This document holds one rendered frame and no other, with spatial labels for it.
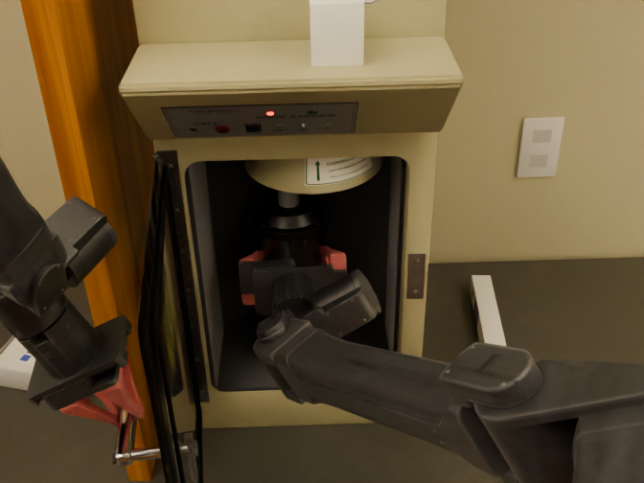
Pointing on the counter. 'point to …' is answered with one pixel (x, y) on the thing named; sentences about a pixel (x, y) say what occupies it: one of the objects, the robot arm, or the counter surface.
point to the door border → (154, 337)
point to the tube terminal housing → (347, 144)
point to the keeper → (416, 276)
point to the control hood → (296, 81)
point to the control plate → (214, 116)
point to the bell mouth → (313, 173)
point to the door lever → (126, 453)
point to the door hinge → (186, 266)
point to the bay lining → (201, 195)
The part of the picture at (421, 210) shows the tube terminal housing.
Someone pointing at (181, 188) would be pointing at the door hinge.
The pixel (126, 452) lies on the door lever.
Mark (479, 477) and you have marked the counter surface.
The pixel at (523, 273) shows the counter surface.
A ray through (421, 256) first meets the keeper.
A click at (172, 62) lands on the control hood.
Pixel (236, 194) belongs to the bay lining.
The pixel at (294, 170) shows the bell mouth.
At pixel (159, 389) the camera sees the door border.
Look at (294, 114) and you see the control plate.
